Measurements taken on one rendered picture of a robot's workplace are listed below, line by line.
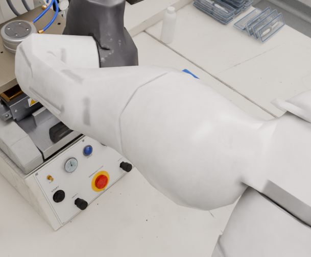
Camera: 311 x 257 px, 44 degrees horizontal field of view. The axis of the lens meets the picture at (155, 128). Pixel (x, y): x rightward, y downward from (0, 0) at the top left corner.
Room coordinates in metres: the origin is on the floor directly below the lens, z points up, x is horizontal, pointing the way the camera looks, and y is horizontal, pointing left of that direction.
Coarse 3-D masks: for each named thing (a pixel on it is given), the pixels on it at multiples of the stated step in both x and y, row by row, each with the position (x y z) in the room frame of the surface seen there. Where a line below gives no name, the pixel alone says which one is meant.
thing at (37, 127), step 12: (24, 120) 0.56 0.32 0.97; (36, 120) 0.55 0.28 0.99; (48, 120) 0.57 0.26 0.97; (60, 120) 0.57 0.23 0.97; (36, 132) 0.53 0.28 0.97; (48, 132) 0.53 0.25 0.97; (72, 132) 0.54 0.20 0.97; (36, 144) 0.49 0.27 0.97; (48, 144) 0.50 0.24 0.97; (60, 144) 0.51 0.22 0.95; (48, 156) 0.48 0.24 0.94
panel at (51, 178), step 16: (80, 144) 0.55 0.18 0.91; (96, 144) 0.57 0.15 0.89; (80, 160) 0.53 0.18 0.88; (96, 160) 0.55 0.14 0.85; (112, 160) 0.58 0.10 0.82; (48, 176) 0.45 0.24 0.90; (64, 176) 0.48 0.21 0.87; (80, 176) 0.50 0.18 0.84; (96, 176) 0.52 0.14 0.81; (112, 176) 0.55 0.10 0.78; (48, 192) 0.43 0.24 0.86; (64, 192) 0.45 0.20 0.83; (80, 192) 0.47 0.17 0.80; (96, 192) 0.50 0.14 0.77; (64, 208) 0.43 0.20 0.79
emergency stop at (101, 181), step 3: (102, 174) 0.54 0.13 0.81; (99, 177) 0.52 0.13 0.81; (102, 177) 0.53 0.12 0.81; (105, 177) 0.53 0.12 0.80; (96, 180) 0.52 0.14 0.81; (99, 180) 0.52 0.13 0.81; (102, 180) 0.52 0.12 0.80; (105, 180) 0.53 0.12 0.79; (96, 183) 0.51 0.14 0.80; (99, 183) 0.51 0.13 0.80; (102, 183) 0.52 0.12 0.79; (105, 183) 0.52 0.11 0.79; (96, 186) 0.50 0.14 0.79; (99, 186) 0.51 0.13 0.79; (102, 186) 0.51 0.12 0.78
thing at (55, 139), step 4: (56, 124) 0.53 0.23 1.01; (60, 124) 0.53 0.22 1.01; (64, 124) 0.53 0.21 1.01; (52, 128) 0.52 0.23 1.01; (56, 128) 0.52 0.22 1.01; (60, 128) 0.52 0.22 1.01; (64, 128) 0.53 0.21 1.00; (68, 128) 0.54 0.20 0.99; (52, 132) 0.51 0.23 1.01; (56, 132) 0.51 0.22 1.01; (60, 132) 0.52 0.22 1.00; (52, 136) 0.51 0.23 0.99; (56, 136) 0.51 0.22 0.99; (52, 140) 0.51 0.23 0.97; (56, 140) 0.51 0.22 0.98
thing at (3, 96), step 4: (12, 88) 0.58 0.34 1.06; (16, 88) 0.58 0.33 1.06; (20, 88) 0.58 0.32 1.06; (4, 92) 0.56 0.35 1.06; (8, 92) 0.56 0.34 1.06; (12, 92) 0.56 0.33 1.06; (16, 92) 0.57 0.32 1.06; (20, 92) 0.57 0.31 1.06; (4, 96) 0.56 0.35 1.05; (8, 96) 0.55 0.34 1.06; (12, 96) 0.55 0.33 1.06; (16, 96) 0.56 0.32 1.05; (4, 100) 0.56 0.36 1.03; (8, 100) 0.55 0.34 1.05
